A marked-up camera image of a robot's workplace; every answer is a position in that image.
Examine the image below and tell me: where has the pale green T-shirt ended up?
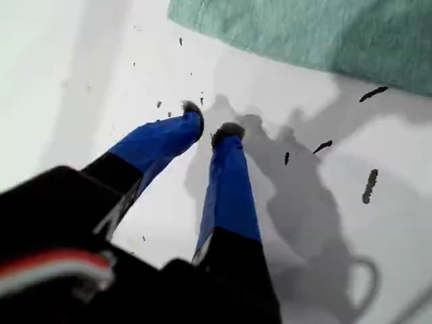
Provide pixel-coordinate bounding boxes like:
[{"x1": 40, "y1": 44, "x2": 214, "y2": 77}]
[{"x1": 167, "y1": 0, "x2": 432, "y2": 99}]

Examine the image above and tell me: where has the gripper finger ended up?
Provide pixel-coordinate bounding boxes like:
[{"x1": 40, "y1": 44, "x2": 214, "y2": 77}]
[
  {"x1": 80, "y1": 101, "x2": 206, "y2": 219},
  {"x1": 191, "y1": 121, "x2": 280, "y2": 304}
]

